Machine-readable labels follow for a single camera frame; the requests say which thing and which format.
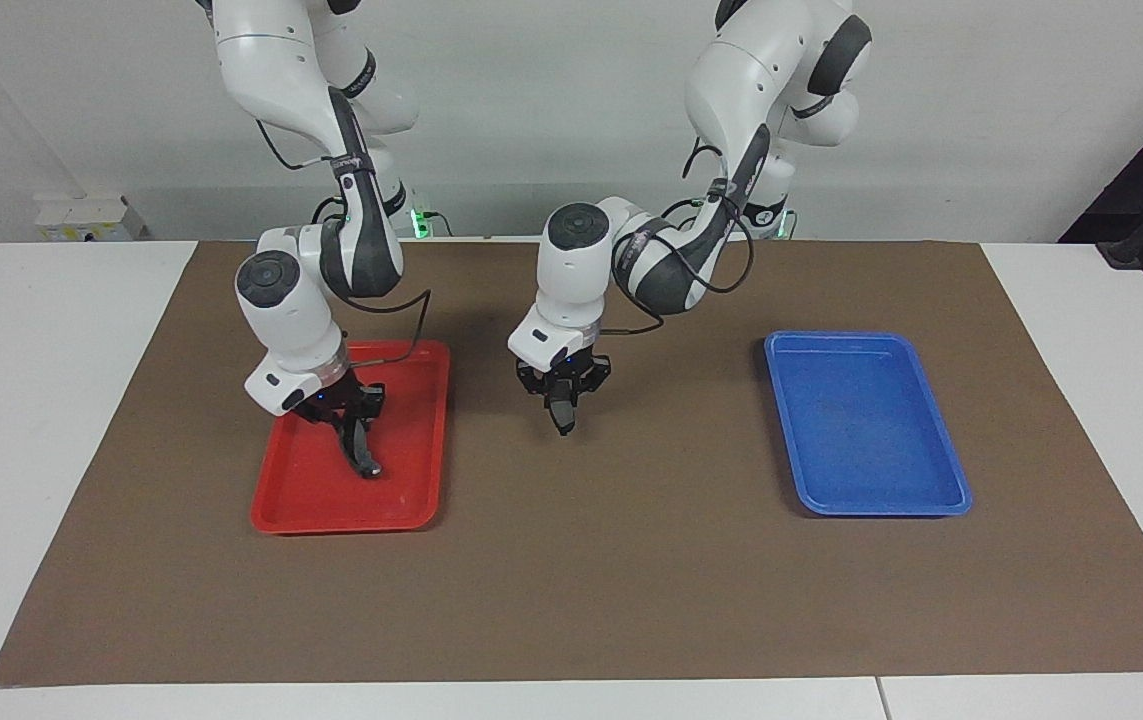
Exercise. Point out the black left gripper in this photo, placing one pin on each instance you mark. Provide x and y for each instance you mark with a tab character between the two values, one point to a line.
561	372

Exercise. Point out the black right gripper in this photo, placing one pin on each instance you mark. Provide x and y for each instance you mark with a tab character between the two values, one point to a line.
346	398

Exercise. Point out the short grey brake pad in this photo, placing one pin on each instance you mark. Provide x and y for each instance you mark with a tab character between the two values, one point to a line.
564	416

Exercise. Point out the long curved brake pad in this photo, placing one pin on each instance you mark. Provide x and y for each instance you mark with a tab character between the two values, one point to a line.
367	462

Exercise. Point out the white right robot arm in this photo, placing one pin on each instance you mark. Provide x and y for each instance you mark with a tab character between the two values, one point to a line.
281	60

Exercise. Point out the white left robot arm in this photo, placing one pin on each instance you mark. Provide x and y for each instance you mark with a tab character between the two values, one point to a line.
741	70

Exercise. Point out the red plastic tray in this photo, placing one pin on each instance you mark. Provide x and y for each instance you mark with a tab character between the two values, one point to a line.
411	470

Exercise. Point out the brown paper table mat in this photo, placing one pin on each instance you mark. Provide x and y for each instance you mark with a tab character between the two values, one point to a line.
591	580

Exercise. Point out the blue plastic tray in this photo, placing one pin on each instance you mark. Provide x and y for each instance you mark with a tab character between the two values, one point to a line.
861	430

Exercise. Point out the white wall socket box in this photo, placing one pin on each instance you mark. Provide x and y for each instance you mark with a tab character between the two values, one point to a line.
81	218

